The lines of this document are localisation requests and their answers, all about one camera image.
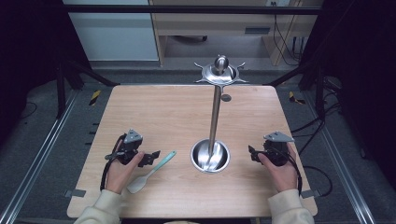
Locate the aluminium floor rail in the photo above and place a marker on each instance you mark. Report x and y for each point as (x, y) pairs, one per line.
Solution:
(345, 174)
(34, 165)

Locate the white cabinet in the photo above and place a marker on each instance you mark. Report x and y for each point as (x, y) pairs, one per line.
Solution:
(113, 31)

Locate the stainless steel utensil rack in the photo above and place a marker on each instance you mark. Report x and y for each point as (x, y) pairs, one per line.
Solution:
(214, 118)

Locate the black metal frame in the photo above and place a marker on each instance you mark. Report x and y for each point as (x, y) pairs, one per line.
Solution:
(193, 9)

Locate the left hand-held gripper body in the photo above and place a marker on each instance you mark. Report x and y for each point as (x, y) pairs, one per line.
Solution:
(130, 146)

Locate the grey table bracket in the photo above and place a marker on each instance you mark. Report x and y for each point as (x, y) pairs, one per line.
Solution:
(74, 193)
(309, 193)

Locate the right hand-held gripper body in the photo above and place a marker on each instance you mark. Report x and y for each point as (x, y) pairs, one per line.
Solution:
(275, 149)

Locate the yellow black floor tape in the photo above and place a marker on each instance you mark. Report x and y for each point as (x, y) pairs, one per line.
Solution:
(95, 97)
(294, 97)

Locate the person's left hand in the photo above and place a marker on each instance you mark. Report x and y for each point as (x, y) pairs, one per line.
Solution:
(120, 172)

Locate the person's right hand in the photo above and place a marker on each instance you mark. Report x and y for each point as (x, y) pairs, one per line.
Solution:
(280, 174)

